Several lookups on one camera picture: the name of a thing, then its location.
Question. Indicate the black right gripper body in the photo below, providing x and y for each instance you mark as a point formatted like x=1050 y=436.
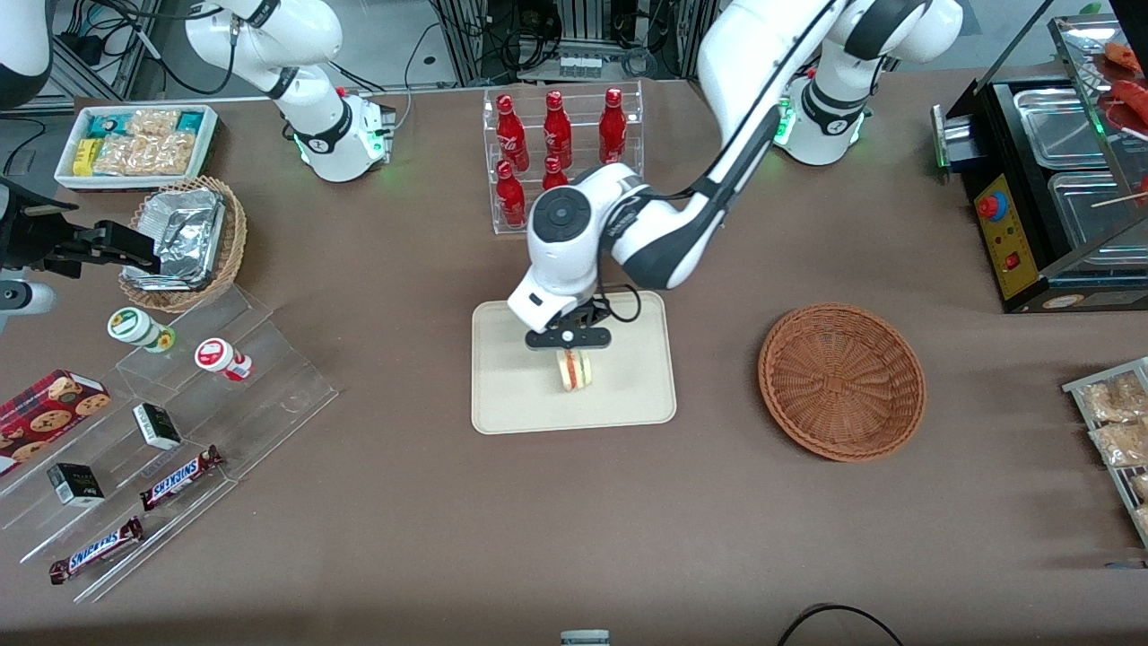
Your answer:
x=38 y=235

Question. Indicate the triangular sandwich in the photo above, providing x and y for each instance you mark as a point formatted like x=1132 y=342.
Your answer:
x=575 y=372

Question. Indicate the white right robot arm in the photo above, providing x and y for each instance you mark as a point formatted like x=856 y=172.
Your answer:
x=332 y=135

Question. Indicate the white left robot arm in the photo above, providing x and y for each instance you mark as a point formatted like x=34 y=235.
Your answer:
x=744 y=81

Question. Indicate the beige plastic tray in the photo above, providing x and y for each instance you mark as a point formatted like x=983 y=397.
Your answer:
x=628 y=386

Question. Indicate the aluminium foil tray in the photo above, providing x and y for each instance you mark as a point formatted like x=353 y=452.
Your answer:
x=184 y=233

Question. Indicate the oval tan wicker basket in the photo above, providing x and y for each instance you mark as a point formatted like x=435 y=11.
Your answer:
x=231 y=242

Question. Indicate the round brown wicker basket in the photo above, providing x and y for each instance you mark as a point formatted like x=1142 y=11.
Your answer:
x=843 y=386

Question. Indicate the green lid yogurt cup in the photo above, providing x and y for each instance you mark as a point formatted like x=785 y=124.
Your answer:
x=134 y=327

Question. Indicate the white rectangular snack bin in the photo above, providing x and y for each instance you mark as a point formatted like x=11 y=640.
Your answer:
x=67 y=175

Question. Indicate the yellow snack packet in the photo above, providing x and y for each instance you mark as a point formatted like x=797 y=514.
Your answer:
x=84 y=157

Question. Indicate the clear rice cracker bag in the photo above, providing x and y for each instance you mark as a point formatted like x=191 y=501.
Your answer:
x=148 y=154

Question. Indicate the red lid yogurt cup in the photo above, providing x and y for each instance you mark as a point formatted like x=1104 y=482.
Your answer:
x=218 y=356

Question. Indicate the teal snack packet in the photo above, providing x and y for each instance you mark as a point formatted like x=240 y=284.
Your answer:
x=106 y=124

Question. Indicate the red cola bottle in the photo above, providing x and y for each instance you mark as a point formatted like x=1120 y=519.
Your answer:
x=557 y=130
x=554 y=172
x=511 y=197
x=613 y=126
x=510 y=130

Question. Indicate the small black box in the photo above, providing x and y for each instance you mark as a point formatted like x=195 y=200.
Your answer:
x=76 y=484
x=158 y=426

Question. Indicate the clear acrylic stepped stand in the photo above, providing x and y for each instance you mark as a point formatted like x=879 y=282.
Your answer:
x=269 y=395

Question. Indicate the red cookie box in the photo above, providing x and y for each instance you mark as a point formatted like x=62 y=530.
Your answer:
x=45 y=417

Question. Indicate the brown Snickers bar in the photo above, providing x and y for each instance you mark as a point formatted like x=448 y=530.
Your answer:
x=94 y=549
x=179 y=478

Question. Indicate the clear acrylic bottle rack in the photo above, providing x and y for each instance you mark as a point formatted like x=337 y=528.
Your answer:
x=578 y=99

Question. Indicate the grey power strip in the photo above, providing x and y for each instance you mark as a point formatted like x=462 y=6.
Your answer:
x=592 y=65

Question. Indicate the small grey device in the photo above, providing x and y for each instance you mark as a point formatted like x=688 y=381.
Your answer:
x=585 y=638

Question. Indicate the red round knob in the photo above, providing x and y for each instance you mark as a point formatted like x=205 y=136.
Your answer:
x=990 y=206

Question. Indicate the black hot food display case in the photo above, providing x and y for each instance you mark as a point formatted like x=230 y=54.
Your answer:
x=1009 y=242

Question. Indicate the steel food pan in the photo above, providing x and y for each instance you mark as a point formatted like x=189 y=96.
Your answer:
x=1063 y=126
x=1090 y=224

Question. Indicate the clear bag of crackers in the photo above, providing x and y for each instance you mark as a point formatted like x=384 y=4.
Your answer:
x=1121 y=444
x=1112 y=399

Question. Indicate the wooden skewer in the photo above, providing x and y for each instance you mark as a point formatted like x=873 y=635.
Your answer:
x=1121 y=200

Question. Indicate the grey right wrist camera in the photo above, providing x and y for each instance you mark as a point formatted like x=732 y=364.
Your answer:
x=22 y=305

